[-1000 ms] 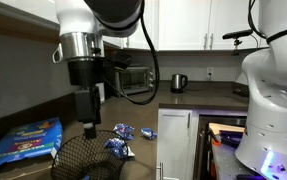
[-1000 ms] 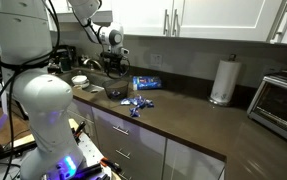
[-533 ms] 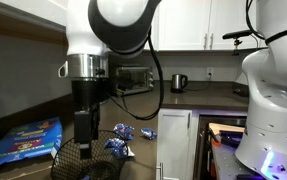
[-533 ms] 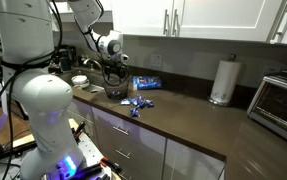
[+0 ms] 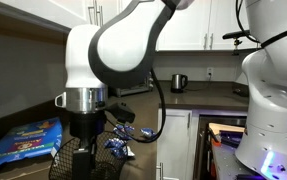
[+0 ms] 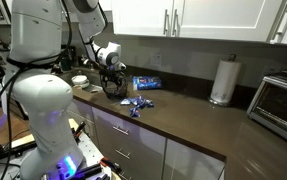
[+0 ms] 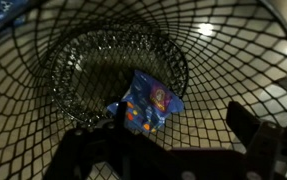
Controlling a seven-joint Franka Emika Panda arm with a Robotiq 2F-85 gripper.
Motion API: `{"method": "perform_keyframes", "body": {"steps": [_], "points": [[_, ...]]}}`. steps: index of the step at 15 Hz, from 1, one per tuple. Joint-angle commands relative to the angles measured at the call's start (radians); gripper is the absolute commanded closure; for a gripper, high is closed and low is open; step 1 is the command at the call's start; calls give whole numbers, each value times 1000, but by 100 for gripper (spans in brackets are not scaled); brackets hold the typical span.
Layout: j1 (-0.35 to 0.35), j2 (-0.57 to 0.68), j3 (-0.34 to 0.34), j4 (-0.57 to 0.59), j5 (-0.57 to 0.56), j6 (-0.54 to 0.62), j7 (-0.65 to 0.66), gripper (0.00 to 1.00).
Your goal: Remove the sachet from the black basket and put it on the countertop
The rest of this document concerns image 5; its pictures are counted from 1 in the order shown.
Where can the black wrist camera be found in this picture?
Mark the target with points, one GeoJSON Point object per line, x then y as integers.
{"type": "Point", "coordinates": [121, 112]}

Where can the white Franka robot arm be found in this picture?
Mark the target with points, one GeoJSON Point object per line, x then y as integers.
{"type": "Point", "coordinates": [126, 43]}

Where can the blue sachet with white edge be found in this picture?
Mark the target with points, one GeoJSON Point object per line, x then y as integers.
{"type": "Point", "coordinates": [120, 152]}

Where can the small black counter device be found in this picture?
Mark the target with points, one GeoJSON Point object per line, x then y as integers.
{"type": "Point", "coordinates": [241, 91]}

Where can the white upper cabinet door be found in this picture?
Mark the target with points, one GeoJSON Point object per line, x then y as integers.
{"type": "Point", "coordinates": [224, 20]}
{"type": "Point", "coordinates": [186, 26]}

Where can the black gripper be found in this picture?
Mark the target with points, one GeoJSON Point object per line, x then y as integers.
{"type": "Point", "coordinates": [86, 125]}

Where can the steel electric kettle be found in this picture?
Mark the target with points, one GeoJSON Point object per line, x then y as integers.
{"type": "Point", "coordinates": [178, 82]}

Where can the white base cabinet door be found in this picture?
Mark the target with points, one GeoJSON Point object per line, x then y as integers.
{"type": "Point", "coordinates": [174, 143]}

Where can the black camera on stand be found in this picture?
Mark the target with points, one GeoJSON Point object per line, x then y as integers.
{"type": "Point", "coordinates": [236, 34]}

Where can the silver toaster oven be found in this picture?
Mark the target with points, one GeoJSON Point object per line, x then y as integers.
{"type": "Point", "coordinates": [136, 89]}

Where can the small white wall outlet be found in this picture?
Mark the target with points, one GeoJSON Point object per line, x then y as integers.
{"type": "Point", "coordinates": [210, 72]}

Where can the dark built-in appliance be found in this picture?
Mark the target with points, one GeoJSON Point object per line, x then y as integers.
{"type": "Point", "coordinates": [203, 146]}

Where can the blue snack sachet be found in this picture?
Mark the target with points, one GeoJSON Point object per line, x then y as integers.
{"type": "Point", "coordinates": [113, 143]}
{"type": "Point", "coordinates": [123, 128]}
{"type": "Point", "coordinates": [148, 132]}

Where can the grey perforated robot table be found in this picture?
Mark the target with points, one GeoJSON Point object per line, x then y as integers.
{"type": "Point", "coordinates": [224, 163]}

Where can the orange tool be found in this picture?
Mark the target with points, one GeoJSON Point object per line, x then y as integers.
{"type": "Point", "coordinates": [215, 140]}

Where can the light wooden board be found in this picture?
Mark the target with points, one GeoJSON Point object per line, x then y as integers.
{"type": "Point", "coordinates": [226, 127]}

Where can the dark blue item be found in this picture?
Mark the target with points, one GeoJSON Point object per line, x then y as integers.
{"type": "Point", "coordinates": [232, 137]}

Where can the blue snack value box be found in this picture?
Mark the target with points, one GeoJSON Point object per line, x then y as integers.
{"type": "Point", "coordinates": [23, 141]}

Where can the white upper wall cabinet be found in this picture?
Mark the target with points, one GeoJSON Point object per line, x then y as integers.
{"type": "Point", "coordinates": [49, 8]}

